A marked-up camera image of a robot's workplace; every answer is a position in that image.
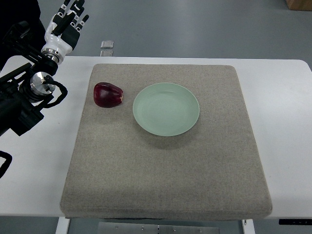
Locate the metal table frame bracket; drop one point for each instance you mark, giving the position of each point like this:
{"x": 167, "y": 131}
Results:
{"x": 132, "y": 228}

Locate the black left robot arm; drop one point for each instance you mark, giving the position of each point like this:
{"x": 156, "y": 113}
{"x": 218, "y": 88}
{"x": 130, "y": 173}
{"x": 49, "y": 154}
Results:
{"x": 27, "y": 90}

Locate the dark red apple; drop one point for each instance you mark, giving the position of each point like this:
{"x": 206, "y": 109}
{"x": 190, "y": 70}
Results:
{"x": 107, "y": 95}

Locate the light green plate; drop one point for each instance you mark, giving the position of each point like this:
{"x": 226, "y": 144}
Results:
{"x": 166, "y": 109}

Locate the black table control panel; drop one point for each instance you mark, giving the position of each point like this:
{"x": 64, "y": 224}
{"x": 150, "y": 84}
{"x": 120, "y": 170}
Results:
{"x": 299, "y": 222}

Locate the floor outlet plate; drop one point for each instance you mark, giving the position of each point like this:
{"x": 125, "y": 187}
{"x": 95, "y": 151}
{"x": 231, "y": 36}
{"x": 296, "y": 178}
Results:
{"x": 106, "y": 53}
{"x": 107, "y": 44}

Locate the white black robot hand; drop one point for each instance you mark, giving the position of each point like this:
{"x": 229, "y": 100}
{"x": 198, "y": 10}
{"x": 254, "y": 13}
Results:
{"x": 64, "y": 29}

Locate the cardboard box corner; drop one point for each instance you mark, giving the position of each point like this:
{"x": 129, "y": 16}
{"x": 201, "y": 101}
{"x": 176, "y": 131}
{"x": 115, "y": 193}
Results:
{"x": 299, "y": 5}

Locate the lower floor outlet plate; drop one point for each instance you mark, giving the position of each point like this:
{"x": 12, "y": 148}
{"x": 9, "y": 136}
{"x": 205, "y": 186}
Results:
{"x": 106, "y": 53}

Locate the upper floor outlet plate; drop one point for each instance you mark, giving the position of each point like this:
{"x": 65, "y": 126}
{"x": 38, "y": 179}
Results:
{"x": 107, "y": 44}

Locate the beige fabric cushion mat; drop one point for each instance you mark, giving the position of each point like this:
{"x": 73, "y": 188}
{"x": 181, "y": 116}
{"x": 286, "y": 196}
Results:
{"x": 211, "y": 172}

